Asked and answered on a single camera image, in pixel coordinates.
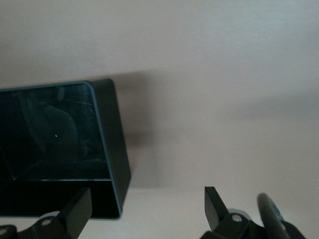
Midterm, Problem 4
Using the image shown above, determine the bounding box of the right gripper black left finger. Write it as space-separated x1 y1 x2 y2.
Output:
0 188 92 239

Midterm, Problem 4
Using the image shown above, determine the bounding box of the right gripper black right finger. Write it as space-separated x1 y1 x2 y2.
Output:
200 186 265 239

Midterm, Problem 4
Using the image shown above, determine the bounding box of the black plastic box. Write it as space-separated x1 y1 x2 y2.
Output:
0 78 132 220

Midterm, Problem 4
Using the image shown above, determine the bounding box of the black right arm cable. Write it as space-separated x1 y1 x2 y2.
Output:
257 193 309 239

